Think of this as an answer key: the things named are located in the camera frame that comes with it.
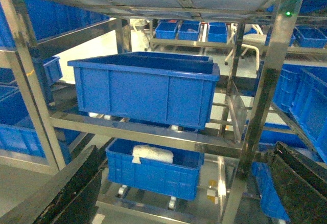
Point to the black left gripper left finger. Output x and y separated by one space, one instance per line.
68 197

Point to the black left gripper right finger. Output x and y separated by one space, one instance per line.
300 184

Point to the steel shelf rack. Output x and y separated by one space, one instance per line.
283 14

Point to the white plastic bag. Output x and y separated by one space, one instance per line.
151 153

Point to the blue bin with white bag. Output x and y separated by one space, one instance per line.
178 178

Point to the white round stool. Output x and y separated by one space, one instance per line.
251 41

